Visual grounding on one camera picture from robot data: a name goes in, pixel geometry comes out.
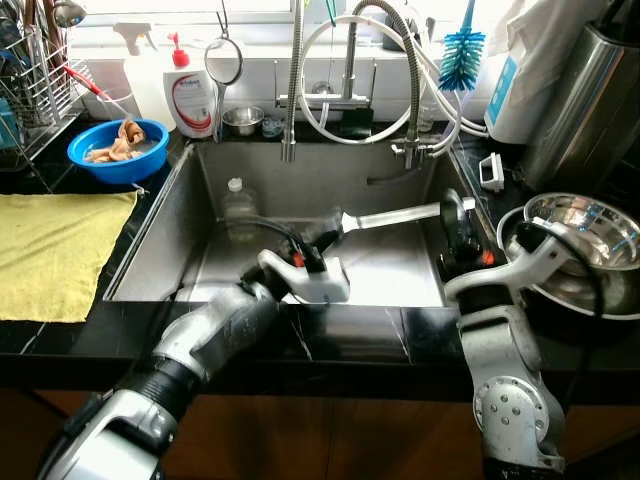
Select white soap bottle red pump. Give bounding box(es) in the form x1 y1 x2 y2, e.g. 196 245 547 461
163 32 219 139

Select clear plastic bottle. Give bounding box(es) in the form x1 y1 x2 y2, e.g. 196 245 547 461
221 178 261 244

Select green sponge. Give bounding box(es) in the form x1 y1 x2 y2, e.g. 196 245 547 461
340 107 374 139

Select round mesh strainer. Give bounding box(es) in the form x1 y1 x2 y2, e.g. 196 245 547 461
204 10 245 141

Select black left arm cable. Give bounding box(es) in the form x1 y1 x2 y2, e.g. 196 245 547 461
215 215 313 266

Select yellow dish cloth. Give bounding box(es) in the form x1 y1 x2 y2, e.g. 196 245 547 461
0 190 139 324

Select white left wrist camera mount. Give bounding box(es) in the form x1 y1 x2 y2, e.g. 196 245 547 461
257 250 351 305

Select red handled utensil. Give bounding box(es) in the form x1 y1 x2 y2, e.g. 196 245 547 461
62 63 106 101

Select chrome gooseneck faucet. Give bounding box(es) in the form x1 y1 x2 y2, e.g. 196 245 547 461
275 0 451 186

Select pale raw meat pieces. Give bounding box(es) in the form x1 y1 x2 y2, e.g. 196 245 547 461
85 118 148 164

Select small steel bowl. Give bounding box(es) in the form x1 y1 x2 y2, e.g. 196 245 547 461
221 105 266 137

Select steel ladle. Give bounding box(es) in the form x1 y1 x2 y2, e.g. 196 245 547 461
52 0 86 28

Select blue bottle brush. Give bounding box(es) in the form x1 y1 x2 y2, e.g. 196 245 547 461
438 0 486 93

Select white water purifier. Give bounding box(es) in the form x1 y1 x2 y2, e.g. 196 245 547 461
483 0 601 146

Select wooden cabinet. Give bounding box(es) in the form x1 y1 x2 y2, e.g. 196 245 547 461
0 388 491 480

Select steel sink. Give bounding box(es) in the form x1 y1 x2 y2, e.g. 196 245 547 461
103 138 501 307

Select wire dish rack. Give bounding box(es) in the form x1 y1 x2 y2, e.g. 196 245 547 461
0 15 81 161

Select shiny steel bowl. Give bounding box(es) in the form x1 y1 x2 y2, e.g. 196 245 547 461
522 193 640 273

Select large steel plate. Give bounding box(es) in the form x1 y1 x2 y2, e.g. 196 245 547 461
495 205 640 321

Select steel knife block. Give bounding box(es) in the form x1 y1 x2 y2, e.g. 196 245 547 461
520 25 640 191

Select white spray bottle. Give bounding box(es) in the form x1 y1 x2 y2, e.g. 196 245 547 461
113 20 176 129

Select blue plastic bowl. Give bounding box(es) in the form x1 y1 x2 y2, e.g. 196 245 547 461
67 118 171 186

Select steel spring faucet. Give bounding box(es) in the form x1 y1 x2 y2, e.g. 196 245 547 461
282 0 309 163

